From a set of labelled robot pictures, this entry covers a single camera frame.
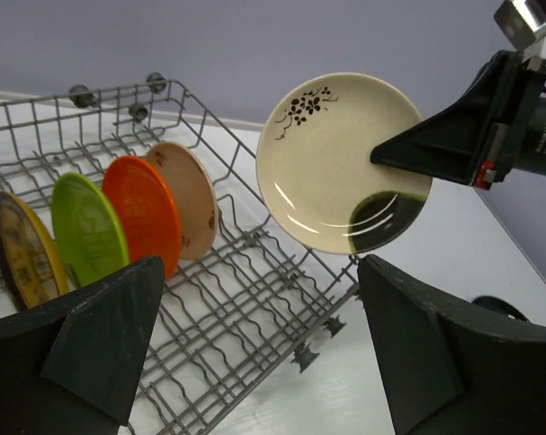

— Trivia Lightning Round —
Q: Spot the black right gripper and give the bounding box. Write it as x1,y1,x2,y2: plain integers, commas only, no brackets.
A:
370,51,546,189

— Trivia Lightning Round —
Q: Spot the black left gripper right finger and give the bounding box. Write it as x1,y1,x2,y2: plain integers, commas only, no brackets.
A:
358,255,546,434

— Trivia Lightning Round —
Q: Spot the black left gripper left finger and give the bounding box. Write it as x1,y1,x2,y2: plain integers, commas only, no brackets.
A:
0,256,164,434

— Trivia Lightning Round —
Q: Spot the yellow patterned plate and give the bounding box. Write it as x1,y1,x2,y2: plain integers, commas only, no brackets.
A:
0,190,70,310

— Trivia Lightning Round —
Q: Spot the lime green plate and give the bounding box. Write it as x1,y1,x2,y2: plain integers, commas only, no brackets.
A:
51,172,130,287

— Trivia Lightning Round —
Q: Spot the cream plate with black spot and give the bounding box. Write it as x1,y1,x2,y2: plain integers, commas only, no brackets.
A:
255,72,433,255

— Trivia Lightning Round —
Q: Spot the orange plate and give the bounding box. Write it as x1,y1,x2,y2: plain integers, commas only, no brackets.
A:
101,155,182,279

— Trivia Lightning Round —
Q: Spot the cream floral plate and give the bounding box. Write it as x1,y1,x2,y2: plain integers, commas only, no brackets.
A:
144,141,218,261

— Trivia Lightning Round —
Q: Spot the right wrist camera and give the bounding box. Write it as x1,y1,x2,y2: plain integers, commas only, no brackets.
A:
493,0,546,60

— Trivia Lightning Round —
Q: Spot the grey wire dish rack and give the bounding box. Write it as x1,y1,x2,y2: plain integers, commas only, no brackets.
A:
0,74,359,434

